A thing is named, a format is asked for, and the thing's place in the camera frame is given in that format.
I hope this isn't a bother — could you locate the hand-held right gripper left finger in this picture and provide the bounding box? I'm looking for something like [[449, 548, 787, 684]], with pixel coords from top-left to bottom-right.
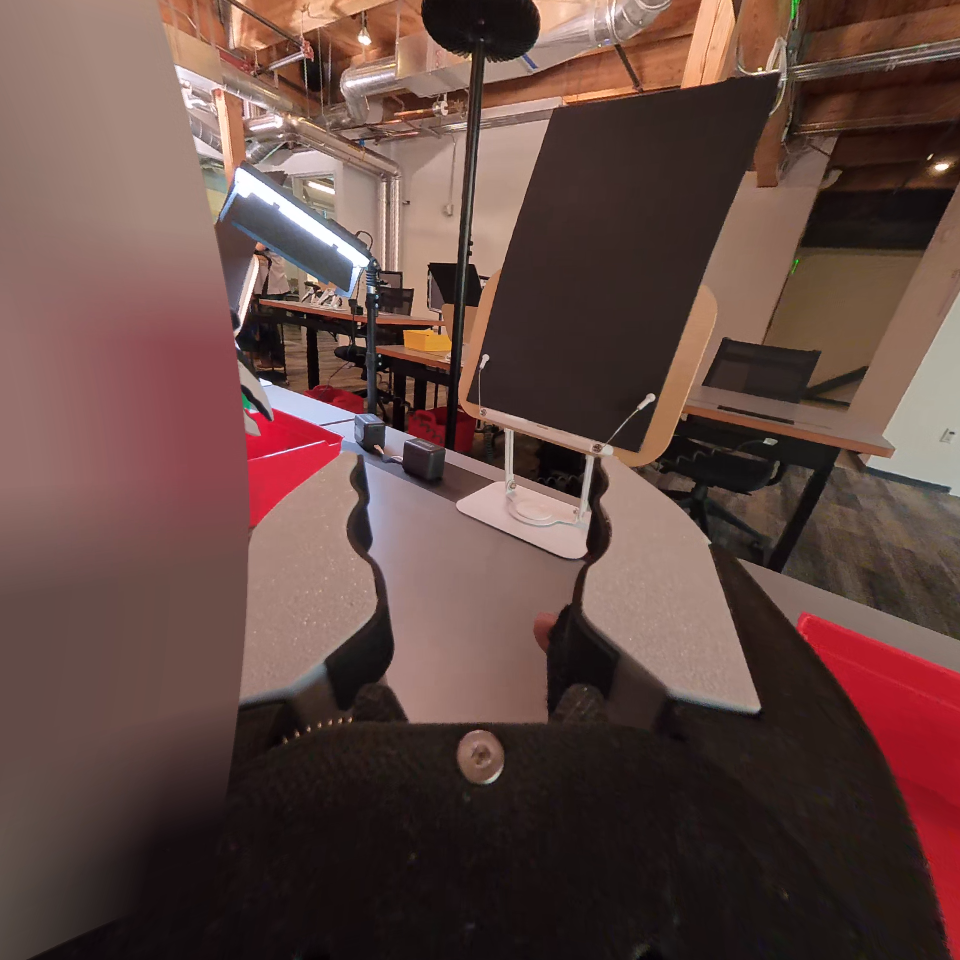
[[240, 452, 396, 721]]

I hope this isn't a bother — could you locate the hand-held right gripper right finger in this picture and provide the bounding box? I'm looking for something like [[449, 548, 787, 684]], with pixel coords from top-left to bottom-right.
[[546, 452, 763, 730]]

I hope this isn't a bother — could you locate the red divided bin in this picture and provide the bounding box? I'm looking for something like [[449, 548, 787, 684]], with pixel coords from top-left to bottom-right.
[[246, 416, 344, 528]]

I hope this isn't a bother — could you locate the red plastic bin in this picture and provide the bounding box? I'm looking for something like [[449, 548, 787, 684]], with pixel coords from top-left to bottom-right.
[[796, 612, 960, 901]]

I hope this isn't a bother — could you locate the red storage bin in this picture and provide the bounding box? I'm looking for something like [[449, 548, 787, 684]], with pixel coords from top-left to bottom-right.
[[408, 407, 477, 453], [306, 384, 366, 415]]

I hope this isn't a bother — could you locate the wooden desk with black legs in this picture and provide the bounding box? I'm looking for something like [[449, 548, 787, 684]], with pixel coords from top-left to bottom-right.
[[678, 386, 897, 575]]

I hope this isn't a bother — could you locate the black light stand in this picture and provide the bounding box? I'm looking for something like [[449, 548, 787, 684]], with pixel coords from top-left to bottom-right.
[[352, 258, 391, 436]]

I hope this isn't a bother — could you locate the black board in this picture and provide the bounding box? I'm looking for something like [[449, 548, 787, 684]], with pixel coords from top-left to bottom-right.
[[476, 71, 781, 455]]

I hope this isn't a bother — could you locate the led light panel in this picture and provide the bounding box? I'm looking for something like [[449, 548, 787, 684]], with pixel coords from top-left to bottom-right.
[[216, 163, 376, 297]]

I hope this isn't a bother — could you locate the black floor lamp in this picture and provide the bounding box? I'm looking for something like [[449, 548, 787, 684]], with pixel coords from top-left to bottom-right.
[[420, 0, 541, 453]]

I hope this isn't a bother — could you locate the silver air duct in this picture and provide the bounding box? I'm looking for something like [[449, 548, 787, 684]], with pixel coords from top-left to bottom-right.
[[339, 0, 672, 110]]

